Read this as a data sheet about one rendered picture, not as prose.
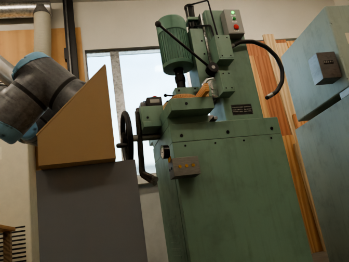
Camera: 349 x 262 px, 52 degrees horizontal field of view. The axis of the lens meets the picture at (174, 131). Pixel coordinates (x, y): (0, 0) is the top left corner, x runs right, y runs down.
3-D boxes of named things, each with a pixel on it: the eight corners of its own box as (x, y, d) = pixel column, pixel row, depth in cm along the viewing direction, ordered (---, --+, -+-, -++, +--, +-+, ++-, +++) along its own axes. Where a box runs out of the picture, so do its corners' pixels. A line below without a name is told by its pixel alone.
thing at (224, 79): (217, 98, 190) (213, 78, 193) (229, 97, 192) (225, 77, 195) (223, 91, 181) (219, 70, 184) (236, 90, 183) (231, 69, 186)
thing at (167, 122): (153, 148, 205) (152, 141, 206) (187, 145, 211) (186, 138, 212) (168, 125, 169) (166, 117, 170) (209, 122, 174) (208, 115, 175)
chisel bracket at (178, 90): (174, 106, 198) (171, 92, 201) (197, 105, 202) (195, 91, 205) (177, 101, 192) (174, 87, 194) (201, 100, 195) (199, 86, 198)
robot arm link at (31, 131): (27, 108, 150) (32, 115, 161) (8, 129, 146) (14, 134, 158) (45, 122, 150) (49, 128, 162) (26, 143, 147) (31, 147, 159)
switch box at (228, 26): (225, 39, 203) (219, 15, 208) (240, 39, 206) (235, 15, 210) (229, 33, 197) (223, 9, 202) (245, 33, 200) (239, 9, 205)
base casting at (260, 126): (154, 164, 205) (152, 148, 208) (244, 155, 221) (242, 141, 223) (172, 142, 164) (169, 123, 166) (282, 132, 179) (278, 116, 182)
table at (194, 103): (133, 147, 214) (132, 138, 216) (182, 143, 222) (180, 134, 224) (151, 111, 158) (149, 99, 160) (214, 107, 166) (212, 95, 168)
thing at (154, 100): (138, 115, 195) (137, 105, 197) (158, 113, 198) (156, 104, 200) (142, 105, 183) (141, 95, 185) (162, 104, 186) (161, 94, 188)
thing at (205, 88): (172, 135, 223) (171, 129, 224) (175, 134, 223) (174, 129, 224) (205, 91, 161) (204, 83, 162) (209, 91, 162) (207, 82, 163)
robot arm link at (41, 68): (75, 69, 126) (36, 39, 126) (41, 105, 121) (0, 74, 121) (79, 85, 140) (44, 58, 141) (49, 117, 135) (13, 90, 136)
